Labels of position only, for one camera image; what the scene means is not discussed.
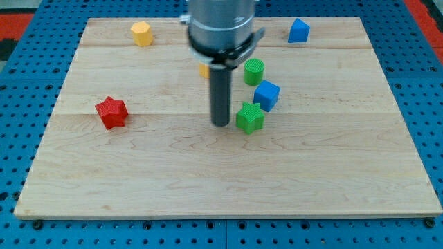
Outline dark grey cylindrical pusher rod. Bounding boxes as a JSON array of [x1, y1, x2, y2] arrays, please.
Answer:
[[210, 64, 231, 127]]

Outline green star block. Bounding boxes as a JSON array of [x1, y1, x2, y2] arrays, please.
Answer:
[[236, 102, 265, 135]]

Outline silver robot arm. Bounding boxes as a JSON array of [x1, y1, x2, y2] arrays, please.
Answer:
[[179, 0, 265, 127]]

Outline blue cube block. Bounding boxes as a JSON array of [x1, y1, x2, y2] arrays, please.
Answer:
[[253, 80, 280, 112]]

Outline red star block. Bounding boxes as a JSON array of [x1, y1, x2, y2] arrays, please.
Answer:
[[95, 96, 128, 129]]

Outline yellow block behind rod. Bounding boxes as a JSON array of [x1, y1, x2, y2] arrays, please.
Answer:
[[199, 63, 210, 79]]

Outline green cylinder block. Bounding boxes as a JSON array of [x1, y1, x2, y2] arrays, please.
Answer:
[[244, 58, 264, 86]]

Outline yellow hexagon block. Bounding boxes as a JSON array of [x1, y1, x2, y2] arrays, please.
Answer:
[[130, 21, 154, 46]]

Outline blue triangular prism block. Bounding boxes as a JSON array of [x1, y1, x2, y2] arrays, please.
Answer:
[[288, 18, 310, 43]]

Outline wooden board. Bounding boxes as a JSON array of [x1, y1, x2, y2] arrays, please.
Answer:
[[15, 17, 442, 220]]

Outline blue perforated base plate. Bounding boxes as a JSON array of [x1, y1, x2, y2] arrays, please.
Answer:
[[1, 0, 442, 248]]

